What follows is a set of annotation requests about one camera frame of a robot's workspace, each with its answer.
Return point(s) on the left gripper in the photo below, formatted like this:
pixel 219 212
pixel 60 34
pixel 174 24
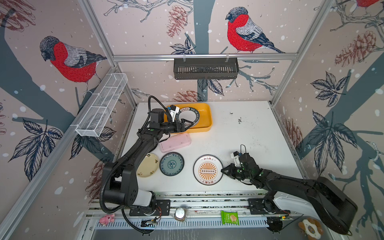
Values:
pixel 181 128

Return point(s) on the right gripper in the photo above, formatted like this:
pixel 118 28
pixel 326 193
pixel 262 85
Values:
pixel 230 170

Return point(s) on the small green rim plate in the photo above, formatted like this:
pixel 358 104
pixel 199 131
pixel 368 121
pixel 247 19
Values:
pixel 188 113

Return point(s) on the large orange sunburst plate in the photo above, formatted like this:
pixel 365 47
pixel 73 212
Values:
pixel 207 170

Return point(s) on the teal patterned plate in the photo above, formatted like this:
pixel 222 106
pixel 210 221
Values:
pixel 171 164

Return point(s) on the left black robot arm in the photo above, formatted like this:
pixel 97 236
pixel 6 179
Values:
pixel 119 187

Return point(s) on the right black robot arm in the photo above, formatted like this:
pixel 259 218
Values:
pixel 318 198

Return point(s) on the yellow plastic bin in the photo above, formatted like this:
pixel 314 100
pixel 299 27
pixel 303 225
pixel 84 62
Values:
pixel 205 122

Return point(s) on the pink rectangular box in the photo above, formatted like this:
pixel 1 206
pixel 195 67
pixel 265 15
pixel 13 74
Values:
pixel 175 142

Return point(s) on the green snack packet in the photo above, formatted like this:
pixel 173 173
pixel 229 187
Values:
pixel 230 218

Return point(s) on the pale yellow plate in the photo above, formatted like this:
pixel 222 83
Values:
pixel 148 166

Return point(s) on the brown white flower toy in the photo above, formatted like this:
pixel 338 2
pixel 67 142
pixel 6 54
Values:
pixel 312 228

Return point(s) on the pink pig toy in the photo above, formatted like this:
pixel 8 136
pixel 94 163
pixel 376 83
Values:
pixel 107 219

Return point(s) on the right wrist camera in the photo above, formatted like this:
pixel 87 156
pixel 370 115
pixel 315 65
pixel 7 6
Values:
pixel 235 156

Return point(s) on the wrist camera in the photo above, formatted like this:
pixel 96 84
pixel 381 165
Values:
pixel 235 156
pixel 173 111

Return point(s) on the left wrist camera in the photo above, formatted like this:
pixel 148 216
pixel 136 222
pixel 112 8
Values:
pixel 173 111

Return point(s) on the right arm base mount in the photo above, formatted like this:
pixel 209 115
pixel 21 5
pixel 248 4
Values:
pixel 264 207

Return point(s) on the black wall basket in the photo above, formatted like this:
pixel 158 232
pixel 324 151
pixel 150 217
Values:
pixel 206 68

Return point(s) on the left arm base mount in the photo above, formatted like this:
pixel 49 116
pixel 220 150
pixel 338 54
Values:
pixel 161 208

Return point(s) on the white wire mesh shelf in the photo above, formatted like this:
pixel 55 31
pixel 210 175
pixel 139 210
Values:
pixel 100 110

